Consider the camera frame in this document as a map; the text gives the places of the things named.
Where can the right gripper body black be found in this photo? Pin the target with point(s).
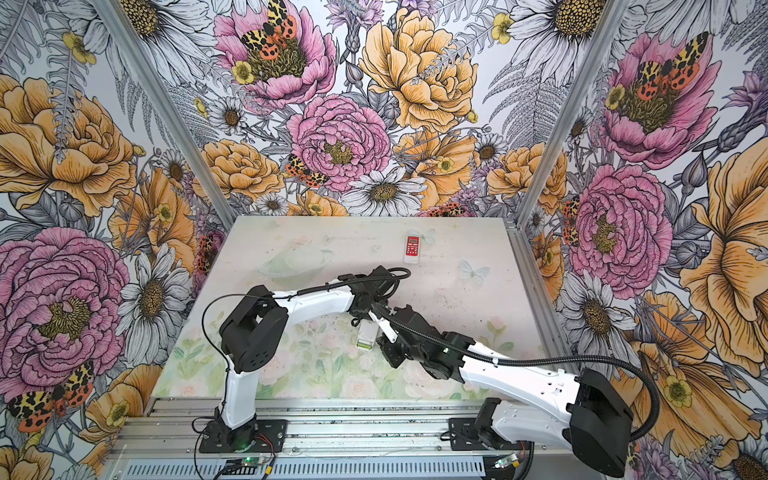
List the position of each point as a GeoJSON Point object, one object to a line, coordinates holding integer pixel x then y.
{"type": "Point", "coordinates": [397, 353]}

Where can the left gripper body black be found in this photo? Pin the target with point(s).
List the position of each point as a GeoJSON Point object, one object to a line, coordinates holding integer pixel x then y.
{"type": "Point", "coordinates": [363, 313]}

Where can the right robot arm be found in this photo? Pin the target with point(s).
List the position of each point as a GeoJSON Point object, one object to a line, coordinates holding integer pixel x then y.
{"type": "Point", "coordinates": [531, 402]}

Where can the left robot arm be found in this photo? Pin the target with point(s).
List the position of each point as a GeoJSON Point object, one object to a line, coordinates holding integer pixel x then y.
{"type": "Point", "coordinates": [252, 332]}

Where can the red white remote control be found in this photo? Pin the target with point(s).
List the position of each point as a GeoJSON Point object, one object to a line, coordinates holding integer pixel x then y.
{"type": "Point", "coordinates": [412, 250]}

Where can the right circuit board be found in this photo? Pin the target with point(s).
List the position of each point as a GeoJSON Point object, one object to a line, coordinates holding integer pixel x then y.
{"type": "Point", "coordinates": [509, 461]}

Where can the circuit board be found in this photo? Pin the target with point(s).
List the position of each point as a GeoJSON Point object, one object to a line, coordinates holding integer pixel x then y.
{"type": "Point", "coordinates": [247, 462]}
{"type": "Point", "coordinates": [509, 461]}

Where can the left circuit board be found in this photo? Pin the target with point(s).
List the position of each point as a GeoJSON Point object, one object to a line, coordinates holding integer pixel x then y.
{"type": "Point", "coordinates": [247, 462]}

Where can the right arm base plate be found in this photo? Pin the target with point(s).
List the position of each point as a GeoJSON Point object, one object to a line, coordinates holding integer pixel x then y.
{"type": "Point", "coordinates": [469, 434]}

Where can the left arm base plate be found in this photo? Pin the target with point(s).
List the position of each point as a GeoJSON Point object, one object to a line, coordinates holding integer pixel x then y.
{"type": "Point", "coordinates": [255, 436]}

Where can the aluminium frame rail front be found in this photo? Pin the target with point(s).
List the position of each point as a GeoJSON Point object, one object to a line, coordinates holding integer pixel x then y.
{"type": "Point", "coordinates": [315, 427]}

